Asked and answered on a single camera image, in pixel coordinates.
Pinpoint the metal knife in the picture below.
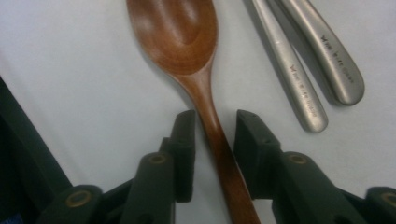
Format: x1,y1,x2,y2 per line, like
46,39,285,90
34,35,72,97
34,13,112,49
250,0,330,134

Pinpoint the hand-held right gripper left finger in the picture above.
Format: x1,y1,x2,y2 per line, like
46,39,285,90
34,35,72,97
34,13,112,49
120,109,198,224

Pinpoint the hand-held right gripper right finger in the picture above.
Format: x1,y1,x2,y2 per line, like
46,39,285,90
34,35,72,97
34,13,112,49
233,108,369,224

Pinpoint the metal fork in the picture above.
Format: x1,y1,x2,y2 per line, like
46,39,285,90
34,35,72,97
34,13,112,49
276,0,366,106

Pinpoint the brown wooden spoon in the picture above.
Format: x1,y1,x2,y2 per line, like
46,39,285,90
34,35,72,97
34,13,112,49
125,0,262,224

